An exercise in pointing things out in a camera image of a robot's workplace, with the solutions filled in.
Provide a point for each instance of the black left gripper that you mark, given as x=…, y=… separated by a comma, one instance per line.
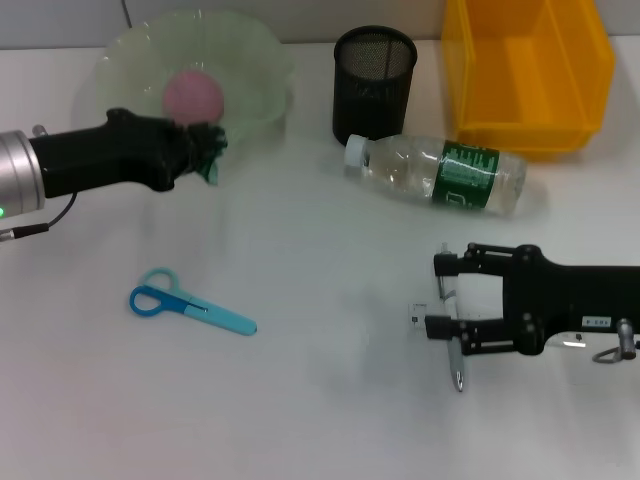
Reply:
x=100, y=155

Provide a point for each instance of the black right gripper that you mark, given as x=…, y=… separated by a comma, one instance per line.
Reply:
x=575, y=300

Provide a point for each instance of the green plastic wrapper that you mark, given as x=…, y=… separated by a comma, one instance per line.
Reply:
x=212, y=172

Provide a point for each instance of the pink peach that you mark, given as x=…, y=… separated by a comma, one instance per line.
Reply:
x=192, y=95

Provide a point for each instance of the clear bottle green label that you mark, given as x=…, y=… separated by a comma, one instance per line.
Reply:
x=400, y=165

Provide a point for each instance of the clear plastic ruler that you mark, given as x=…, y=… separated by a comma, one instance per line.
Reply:
x=417, y=320

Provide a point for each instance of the silver pen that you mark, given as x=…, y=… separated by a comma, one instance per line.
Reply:
x=456, y=365

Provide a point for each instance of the translucent green fruit plate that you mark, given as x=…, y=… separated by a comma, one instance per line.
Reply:
x=240, y=75

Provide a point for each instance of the blue scissors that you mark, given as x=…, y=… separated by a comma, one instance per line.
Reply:
x=220, y=317

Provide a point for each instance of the black mesh pen holder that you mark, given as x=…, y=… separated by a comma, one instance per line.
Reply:
x=372, y=100

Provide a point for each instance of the yellow plastic bin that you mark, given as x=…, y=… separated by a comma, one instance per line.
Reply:
x=530, y=65

